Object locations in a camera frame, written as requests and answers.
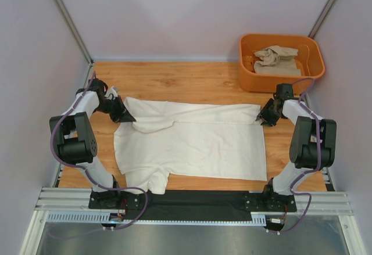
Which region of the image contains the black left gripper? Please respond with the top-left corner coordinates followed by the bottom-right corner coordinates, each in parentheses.
top-left (94, 96), bottom-right (135, 124)

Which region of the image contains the white t shirt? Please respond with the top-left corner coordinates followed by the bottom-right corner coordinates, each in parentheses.
top-left (114, 98), bottom-right (267, 195)

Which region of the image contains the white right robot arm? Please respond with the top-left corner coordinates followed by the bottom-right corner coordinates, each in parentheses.
top-left (256, 83), bottom-right (337, 211)

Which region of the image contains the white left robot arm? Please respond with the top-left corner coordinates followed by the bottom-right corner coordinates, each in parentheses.
top-left (49, 76), bottom-right (136, 209)

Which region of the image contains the orange plastic bin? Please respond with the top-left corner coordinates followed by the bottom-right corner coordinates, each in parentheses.
top-left (238, 34), bottom-right (325, 94)

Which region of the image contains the beige t shirt in bin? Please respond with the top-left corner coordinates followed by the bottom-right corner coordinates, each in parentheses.
top-left (253, 45), bottom-right (301, 76)

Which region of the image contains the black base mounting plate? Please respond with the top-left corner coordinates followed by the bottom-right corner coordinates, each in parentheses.
top-left (88, 190), bottom-right (297, 220)

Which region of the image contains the aluminium extrusion rail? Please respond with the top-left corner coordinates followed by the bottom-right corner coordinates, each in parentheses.
top-left (34, 188), bottom-right (354, 216)

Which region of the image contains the grey slotted cable duct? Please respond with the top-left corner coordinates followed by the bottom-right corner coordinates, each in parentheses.
top-left (45, 211), bottom-right (267, 227)

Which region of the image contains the left aluminium frame post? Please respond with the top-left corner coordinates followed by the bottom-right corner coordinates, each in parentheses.
top-left (53, 0), bottom-right (94, 66)

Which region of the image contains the aluminium frame post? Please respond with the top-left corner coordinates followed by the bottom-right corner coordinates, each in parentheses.
top-left (53, 0), bottom-right (94, 66)
top-left (308, 0), bottom-right (338, 39)

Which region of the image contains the right aluminium frame post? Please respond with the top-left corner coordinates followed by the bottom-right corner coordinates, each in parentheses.
top-left (308, 0), bottom-right (338, 39)

